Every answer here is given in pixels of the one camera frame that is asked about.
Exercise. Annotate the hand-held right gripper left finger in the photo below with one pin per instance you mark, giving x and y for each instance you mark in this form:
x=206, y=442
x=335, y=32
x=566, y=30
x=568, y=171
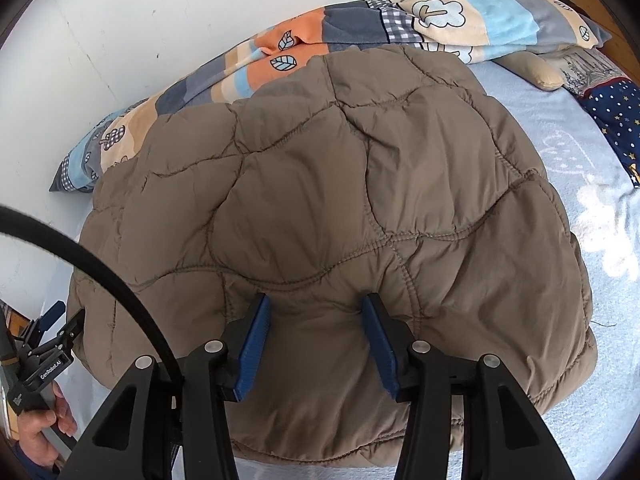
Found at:
x=255, y=345

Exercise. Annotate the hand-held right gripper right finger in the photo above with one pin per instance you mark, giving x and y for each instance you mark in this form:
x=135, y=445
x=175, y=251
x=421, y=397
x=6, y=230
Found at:
x=380, y=345

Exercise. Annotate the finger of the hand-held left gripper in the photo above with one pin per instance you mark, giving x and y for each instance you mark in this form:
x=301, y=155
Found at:
x=50, y=316
x=72, y=330

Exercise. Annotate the brown quilted hooded jacket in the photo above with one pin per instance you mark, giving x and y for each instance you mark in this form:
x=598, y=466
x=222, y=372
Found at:
x=325, y=185

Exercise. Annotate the person's left hand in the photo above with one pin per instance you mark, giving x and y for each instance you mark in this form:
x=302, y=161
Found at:
x=37, y=435

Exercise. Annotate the light blue cloud-print bedsheet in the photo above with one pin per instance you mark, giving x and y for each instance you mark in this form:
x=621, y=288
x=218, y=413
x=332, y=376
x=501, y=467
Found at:
x=575, y=170

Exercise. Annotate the beige pillow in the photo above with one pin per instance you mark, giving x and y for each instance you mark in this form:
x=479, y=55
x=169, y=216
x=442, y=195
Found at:
x=537, y=72

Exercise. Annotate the patchwork fleece blanket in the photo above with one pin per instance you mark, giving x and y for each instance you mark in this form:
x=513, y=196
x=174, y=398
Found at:
x=350, y=20

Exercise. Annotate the navy star-print pillow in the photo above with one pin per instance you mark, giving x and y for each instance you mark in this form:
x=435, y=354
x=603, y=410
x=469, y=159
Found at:
x=617, y=115

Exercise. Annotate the grey printed pillow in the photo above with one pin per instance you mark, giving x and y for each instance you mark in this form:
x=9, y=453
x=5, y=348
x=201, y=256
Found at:
x=587, y=70

